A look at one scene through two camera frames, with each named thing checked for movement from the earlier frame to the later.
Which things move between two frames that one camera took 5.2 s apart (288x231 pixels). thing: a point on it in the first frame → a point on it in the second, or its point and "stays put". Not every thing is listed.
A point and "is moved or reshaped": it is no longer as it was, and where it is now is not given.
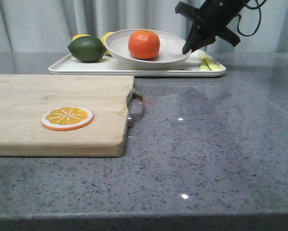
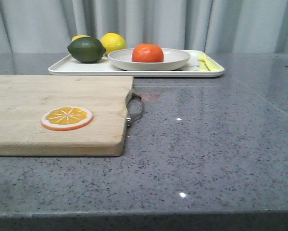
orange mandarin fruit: [144, 44] is moved or reshaped
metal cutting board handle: [135, 106] stays put
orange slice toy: [67, 118] stays put
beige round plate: [170, 53] is moved or reshaped
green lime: [87, 49] stays put
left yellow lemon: [77, 36] stays put
